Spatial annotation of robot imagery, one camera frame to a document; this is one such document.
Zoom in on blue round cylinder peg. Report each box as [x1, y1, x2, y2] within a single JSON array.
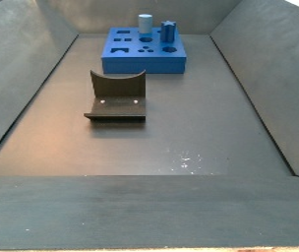
[[137, 14, 152, 33]]

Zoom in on blue shape-sorting board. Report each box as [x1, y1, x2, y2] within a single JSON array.
[[101, 28, 187, 74]]

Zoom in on blue star-shaped peg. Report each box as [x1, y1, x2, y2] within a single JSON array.
[[160, 21, 176, 42]]

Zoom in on black curved holder bracket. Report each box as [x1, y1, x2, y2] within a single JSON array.
[[84, 72, 145, 120]]

